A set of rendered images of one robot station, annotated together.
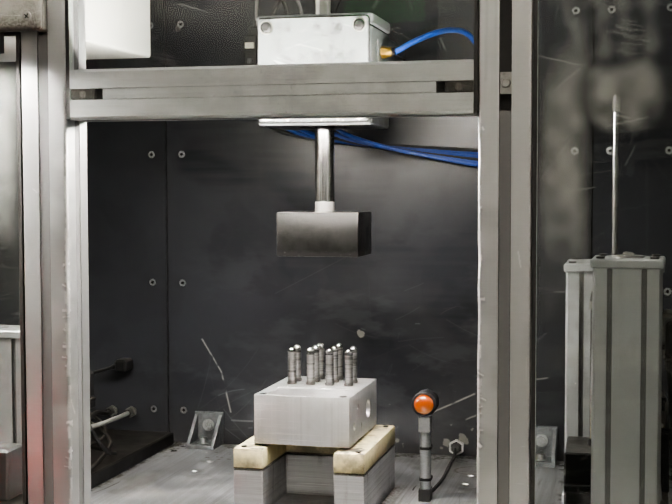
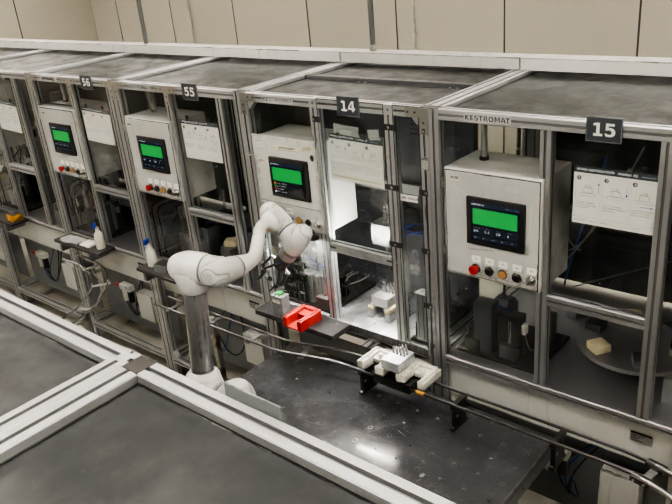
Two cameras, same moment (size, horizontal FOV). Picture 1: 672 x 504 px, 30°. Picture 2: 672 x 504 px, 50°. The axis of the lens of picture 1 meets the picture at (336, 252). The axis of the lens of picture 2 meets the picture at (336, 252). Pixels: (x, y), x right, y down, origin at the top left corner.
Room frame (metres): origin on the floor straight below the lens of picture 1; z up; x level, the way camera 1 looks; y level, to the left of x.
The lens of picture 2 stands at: (-1.70, -1.29, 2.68)
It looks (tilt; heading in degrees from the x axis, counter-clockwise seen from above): 24 degrees down; 28
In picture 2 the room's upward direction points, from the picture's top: 5 degrees counter-clockwise
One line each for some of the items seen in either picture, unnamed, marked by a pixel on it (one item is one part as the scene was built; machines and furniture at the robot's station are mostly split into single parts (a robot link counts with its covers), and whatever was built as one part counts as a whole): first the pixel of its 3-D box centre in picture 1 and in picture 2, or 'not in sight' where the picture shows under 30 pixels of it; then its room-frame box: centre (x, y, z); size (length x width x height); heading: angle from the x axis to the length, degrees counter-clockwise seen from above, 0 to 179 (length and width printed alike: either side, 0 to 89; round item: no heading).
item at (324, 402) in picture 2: not in sight; (338, 446); (0.52, -0.03, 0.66); 1.50 x 1.06 x 0.04; 76
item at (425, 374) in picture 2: not in sight; (398, 372); (0.88, -0.18, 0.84); 0.36 x 0.14 x 0.10; 76
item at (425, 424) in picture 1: (425, 447); not in sight; (1.27, -0.09, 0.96); 0.03 x 0.03 x 0.12; 76
